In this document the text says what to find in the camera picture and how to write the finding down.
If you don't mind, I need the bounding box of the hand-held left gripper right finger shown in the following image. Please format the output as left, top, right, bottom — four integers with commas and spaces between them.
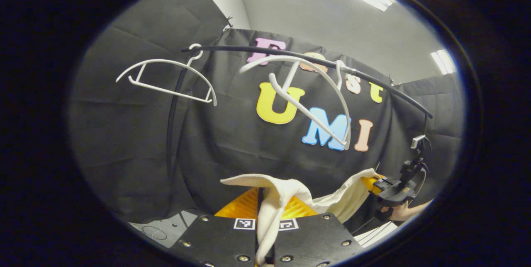
265, 194, 363, 267

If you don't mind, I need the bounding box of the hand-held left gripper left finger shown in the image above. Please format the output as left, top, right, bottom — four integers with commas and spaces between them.
170, 187, 266, 267

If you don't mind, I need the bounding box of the cream long-sleeved shirt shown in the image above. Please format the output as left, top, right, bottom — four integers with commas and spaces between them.
220, 168, 384, 267

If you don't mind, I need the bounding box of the white plastic clothes hanger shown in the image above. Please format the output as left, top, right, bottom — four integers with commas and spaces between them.
239, 55, 353, 151
115, 43, 218, 107

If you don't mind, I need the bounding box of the black metal clothes rack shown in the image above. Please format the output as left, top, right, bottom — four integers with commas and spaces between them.
166, 45, 434, 184

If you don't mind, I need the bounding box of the black backdrop cloth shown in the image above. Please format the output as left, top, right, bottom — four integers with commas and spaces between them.
68, 0, 465, 224

